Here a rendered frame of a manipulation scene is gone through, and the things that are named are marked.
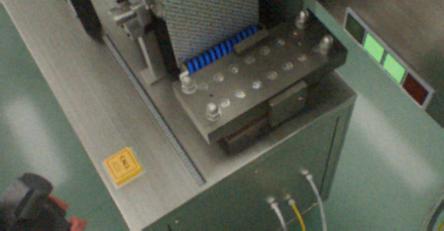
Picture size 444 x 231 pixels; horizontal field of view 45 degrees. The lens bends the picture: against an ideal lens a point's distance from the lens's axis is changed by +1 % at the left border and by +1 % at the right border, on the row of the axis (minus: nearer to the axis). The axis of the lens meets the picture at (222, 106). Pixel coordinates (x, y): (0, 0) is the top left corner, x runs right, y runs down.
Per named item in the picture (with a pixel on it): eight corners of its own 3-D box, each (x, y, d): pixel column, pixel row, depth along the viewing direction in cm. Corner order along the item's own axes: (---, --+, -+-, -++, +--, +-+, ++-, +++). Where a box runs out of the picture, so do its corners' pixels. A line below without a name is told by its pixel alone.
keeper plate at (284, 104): (268, 122, 134) (267, 100, 125) (299, 102, 137) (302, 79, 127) (273, 129, 133) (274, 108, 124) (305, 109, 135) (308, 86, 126)
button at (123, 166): (105, 165, 133) (102, 161, 131) (130, 150, 135) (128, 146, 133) (117, 186, 130) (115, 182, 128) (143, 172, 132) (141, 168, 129)
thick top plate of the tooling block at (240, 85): (175, 97, 133) (171, 84, 128) (306, 22, 141) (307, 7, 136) (209, 146, 126) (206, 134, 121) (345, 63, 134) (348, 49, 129)
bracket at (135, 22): (140, 74, 146) (110, 0, 119) (160, 63, 147) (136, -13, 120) (148, 87, 143) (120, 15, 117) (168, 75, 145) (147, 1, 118)
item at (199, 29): (177, 66, 131) (165, 19, 115) (257, 22, 136) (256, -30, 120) (178, 68, 131) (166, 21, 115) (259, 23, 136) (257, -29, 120)
